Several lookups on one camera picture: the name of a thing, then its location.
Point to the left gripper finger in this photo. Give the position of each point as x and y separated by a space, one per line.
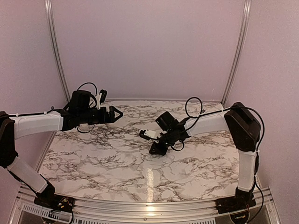
114 118
114 109

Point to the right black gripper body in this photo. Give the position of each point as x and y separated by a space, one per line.
169 139

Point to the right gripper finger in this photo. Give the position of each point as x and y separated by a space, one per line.
161 148
155 148

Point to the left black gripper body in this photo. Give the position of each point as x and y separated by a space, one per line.
100 118

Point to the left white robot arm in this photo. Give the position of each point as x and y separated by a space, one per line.
83 108

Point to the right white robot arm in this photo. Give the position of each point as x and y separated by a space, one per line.
239 120

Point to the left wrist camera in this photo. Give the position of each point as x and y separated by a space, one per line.
100 98

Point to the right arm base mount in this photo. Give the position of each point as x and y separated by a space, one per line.
231 204

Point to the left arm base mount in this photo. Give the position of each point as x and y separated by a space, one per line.
57 202

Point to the front aluminium rail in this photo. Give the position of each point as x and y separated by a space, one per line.
92 211

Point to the left aluminium frame post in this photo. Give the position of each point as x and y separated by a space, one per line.
55 48

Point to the aluminium frame post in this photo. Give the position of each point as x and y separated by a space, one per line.
55 48
238 51

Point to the right aluminium frame post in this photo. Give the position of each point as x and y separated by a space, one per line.
238 51

